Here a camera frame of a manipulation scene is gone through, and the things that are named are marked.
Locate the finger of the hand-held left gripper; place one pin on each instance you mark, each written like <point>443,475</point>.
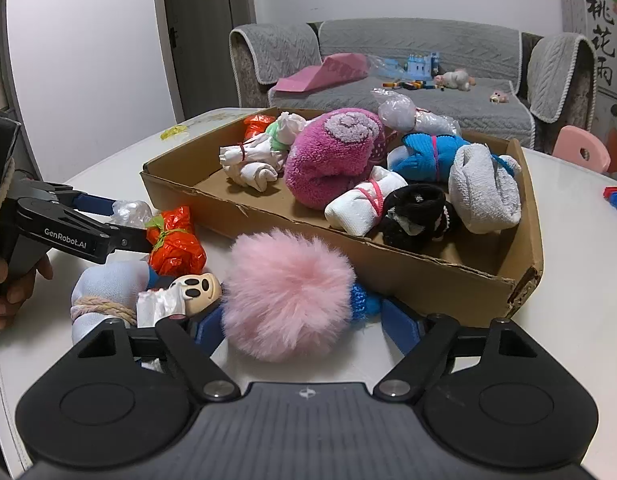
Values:
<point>96,205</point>
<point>128,240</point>

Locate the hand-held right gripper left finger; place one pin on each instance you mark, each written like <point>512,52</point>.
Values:
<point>208,330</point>

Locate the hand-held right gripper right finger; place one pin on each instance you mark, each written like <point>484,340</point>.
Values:
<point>403,325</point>

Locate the orange bag bundle green tie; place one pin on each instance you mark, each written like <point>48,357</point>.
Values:
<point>178,255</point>

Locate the pink fluffy pom-pom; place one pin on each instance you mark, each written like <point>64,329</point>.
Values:
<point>288,295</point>

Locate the black cloth bundle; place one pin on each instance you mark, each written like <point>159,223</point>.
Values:
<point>413,205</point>

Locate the clear plastic bundle pink band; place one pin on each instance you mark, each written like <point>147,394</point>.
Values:
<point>353,210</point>

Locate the cardboard box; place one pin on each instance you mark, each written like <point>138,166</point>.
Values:
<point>298,230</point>

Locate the white bundle with red tie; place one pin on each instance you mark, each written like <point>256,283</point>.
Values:
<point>253,172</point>

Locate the grey sock with blue cuff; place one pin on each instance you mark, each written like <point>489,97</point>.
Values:
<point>483,195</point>

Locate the blue sock with pink band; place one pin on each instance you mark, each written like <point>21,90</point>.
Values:
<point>418,157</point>

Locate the plain orange bag bundle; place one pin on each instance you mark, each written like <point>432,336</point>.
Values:
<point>256,127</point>

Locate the magenta fluffy sock bundle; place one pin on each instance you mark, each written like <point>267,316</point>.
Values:
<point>328,160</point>

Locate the white bundle green pipe cleaner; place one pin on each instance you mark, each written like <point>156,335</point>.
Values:
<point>288,127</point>

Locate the clear and white bag bundle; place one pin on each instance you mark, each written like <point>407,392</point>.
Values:
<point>398,110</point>

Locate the person's left hand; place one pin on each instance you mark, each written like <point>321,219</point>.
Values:
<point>16,295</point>

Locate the clear plastic bag bundle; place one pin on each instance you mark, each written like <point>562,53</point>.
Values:
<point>131,210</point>

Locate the blue knitted item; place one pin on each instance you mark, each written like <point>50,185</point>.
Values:
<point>363,300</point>

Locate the white tissue bundle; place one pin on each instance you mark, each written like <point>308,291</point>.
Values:
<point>156,307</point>

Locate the yellow plastic wrapper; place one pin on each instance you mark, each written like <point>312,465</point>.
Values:
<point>172,132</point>

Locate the grey door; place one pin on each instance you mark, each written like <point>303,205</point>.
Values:
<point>203,35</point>

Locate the grey sofa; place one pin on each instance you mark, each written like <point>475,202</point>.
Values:
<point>463,105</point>

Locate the scattered toy bricks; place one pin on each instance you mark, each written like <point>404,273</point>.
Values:
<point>411,85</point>

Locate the pink chair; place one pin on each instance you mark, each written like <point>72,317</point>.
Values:
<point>568,147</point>

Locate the small pink toy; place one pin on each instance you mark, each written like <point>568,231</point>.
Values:
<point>498,97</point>

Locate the white pink plush toy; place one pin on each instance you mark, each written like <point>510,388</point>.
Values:
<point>456,80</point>

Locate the blue toy castle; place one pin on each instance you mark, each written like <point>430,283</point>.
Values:
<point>422,66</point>

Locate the pink book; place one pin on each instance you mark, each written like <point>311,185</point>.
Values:
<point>328,72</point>

